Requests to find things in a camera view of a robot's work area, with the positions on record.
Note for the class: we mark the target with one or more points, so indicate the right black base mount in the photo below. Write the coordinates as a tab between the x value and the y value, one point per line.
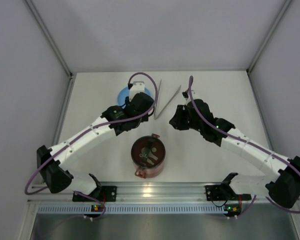
218	192

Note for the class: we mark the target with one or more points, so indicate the blue plate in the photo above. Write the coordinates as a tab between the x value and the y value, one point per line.
125	93

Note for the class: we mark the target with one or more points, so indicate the grey lid with handle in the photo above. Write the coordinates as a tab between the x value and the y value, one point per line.
148	156

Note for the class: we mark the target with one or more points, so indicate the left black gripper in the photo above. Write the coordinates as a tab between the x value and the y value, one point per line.
145	99

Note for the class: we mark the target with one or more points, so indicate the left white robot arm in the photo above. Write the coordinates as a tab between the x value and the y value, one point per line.
56	163

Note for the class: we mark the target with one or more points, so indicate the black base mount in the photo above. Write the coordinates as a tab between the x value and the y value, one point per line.
218	192
103	194

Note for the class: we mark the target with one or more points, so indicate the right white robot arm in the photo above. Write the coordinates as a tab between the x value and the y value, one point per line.
280	181

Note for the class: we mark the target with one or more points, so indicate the long metal tongs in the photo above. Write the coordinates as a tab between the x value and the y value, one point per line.
166	94

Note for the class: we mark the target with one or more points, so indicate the aluminium front rail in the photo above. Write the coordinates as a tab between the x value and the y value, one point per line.
138	193

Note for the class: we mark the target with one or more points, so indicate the perforated cable duct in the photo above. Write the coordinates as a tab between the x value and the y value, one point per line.
115	209

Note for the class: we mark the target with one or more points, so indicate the red lid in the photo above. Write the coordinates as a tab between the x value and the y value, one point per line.
147	142

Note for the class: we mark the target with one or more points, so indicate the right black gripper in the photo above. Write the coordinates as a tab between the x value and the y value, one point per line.
181	115

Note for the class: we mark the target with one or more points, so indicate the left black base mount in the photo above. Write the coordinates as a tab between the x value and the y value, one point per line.
103	194

